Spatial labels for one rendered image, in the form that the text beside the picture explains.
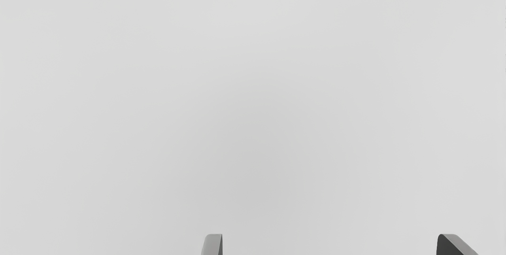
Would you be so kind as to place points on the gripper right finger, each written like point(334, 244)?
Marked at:
point(450, 247)

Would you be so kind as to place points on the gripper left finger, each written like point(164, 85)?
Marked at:
point(212, 246)

